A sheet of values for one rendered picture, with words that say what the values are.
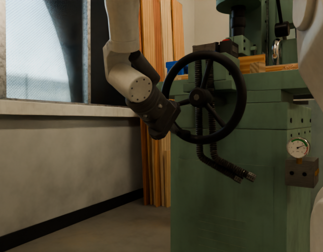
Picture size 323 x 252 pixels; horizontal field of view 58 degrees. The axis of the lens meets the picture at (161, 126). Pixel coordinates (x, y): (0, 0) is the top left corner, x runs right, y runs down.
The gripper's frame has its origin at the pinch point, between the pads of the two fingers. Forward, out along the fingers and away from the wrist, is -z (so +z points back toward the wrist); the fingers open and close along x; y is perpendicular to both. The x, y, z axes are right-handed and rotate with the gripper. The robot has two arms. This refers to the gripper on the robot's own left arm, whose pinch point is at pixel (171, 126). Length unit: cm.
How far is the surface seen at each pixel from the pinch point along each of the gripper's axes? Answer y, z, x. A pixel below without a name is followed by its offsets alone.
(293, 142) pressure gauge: -27.5, -18.7, 14.5
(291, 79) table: -19.8, -14.5, 32.8
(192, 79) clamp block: 7.8, -5.6, 20.3
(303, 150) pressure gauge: -30.6, -19.9, 13.5
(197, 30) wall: 194, -174, 191
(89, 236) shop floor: 81, -83, -62
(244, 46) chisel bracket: 5, -18, 47
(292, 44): -5, -32, 62
